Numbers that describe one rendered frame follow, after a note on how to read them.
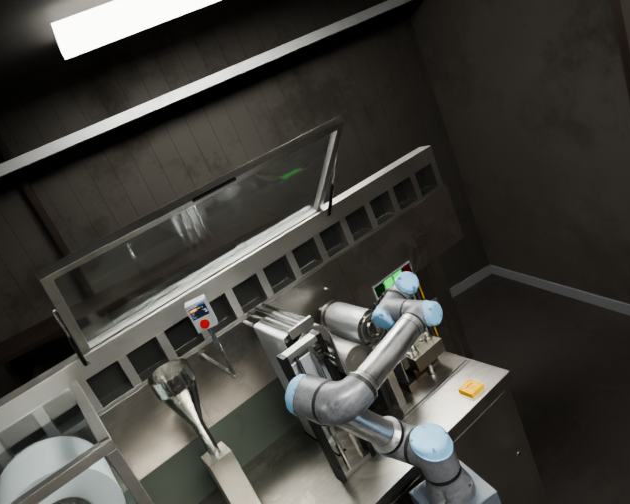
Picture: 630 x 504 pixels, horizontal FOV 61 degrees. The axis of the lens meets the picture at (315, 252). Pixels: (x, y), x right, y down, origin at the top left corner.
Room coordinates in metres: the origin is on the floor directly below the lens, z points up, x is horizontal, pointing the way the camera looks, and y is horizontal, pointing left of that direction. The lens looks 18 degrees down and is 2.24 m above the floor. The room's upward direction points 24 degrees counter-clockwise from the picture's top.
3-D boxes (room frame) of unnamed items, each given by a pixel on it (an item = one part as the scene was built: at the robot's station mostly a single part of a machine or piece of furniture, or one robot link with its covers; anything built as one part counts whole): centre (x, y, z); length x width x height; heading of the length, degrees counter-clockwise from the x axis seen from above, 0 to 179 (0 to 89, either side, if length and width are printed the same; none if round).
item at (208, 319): (1.63, 0.42, 1.66); 0.07 x 0.07 x 0.10; 6
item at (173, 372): (1.62, 0.60, 1.50); 0.14 x 0.14 x 0.06
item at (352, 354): (1.91, 0.07, 1.18); 0.26 x 0.12 x 0.12; 27
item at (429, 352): (2.08, -0.17, 1.00); 0.40 x 0.16 x 0.06; 27
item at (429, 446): (1.33, -0.09, 1.07); 0.13 x 0.12 x 0.14; 38
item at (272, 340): (1.84, 0.28, 1.17); 0.34 x 0.05 x 0.54; 27
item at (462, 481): (1.32, -0.09, 0.95); 0.15 x 0.15 x 0.10
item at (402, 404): (1.81, -0.08, 1.05); 0.06 x 0.05 x 0.31; 27
